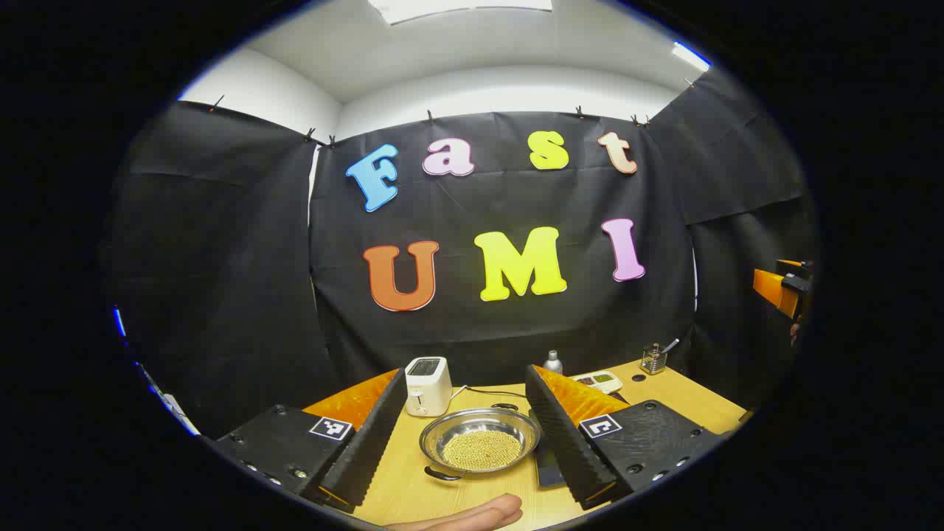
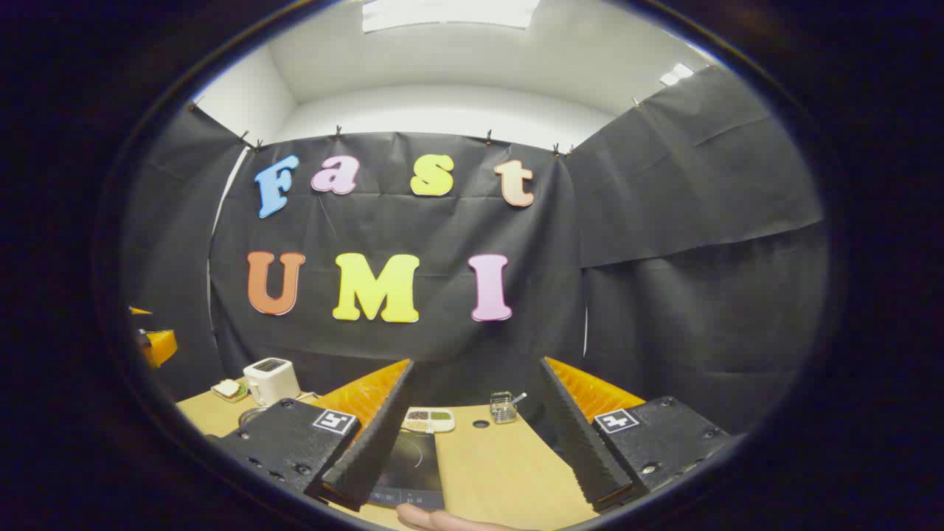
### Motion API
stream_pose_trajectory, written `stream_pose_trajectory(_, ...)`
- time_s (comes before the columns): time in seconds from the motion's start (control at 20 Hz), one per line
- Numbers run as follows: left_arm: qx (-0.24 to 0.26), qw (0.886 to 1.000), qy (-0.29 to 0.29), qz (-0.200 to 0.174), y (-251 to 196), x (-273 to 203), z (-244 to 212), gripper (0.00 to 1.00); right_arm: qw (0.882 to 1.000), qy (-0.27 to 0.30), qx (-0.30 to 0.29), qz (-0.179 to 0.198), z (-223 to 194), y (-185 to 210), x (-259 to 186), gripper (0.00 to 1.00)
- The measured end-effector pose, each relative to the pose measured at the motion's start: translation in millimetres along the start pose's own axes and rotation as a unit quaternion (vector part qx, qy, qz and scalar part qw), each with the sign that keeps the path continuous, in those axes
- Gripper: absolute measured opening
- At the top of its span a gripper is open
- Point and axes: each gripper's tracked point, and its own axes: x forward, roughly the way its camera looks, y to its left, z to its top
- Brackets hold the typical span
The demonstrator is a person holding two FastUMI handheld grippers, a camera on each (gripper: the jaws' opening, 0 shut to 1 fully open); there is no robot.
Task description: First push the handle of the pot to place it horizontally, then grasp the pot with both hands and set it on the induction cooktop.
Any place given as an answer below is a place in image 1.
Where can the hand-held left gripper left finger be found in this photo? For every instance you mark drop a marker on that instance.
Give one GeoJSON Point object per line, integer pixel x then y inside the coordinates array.
{"type": "Point", "coordinates": [369, 442]}

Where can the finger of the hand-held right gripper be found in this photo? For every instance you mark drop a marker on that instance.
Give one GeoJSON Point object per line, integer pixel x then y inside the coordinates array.
{"type": "Point", "coordinates": [771, 290]}
{"type": "Point", "coordinates": [789, 263]}

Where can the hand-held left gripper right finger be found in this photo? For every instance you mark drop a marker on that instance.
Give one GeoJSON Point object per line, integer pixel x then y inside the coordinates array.
{"type": "Point", "coordinates": [560, 435]}

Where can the black induction cooktop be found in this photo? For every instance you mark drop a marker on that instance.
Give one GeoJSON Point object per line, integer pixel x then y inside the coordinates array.
{"type": "Point", "coordinates": [549, 461]}

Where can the pile of soybeans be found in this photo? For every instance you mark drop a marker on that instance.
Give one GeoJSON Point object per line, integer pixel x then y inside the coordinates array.
{"type": "Point", "coordinates": [483, 450]}

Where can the white divided bean tray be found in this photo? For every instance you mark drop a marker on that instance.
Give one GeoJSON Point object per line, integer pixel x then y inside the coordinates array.
{"type": "Point", "coordinates": [606, 381]}

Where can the silver printed bottle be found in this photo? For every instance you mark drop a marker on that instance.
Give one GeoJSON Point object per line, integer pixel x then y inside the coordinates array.
{"type": "Point", "coordinates": [553, 363]}

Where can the white toaster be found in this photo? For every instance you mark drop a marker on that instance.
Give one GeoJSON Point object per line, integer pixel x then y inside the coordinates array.
{"type": "Point", "coordinates": [428, 387]}

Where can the black backdrop cloth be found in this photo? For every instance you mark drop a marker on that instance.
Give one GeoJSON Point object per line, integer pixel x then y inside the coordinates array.
{"type": "Point", "coordinates": [516, 332]}

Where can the metal spoon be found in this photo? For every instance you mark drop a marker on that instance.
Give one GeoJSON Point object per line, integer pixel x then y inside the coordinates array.
{"type": "Point", "coordinates": [670, 346]}

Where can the ceiling light panel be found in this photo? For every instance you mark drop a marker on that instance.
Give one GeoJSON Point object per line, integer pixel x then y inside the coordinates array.
{"type": "Point", "coordinates": [690, 56]}

